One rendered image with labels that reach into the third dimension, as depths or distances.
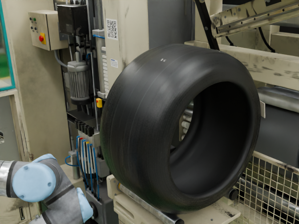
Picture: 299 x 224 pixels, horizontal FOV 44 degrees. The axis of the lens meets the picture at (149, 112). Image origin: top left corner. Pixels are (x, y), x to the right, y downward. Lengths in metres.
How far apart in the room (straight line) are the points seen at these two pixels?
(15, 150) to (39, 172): 0.85
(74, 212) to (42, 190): 0.17
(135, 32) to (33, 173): 0.71
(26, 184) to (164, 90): 0.45
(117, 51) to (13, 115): 0.57
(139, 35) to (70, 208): 0.70
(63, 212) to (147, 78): 0.45
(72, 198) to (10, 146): 0.73
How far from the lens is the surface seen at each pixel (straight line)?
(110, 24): 1.43
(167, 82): 1.08
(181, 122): 1.84
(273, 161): 1.54
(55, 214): 1.07
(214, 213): 1.54
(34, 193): 0.92
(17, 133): 1.74
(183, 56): 1.15
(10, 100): 1.69
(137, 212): 1.44
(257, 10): 1.43
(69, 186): 1.08
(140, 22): 1.42
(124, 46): 1.39
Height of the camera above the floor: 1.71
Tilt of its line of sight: 21 degrees down
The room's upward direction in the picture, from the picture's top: 2 degrees counter-clockwise
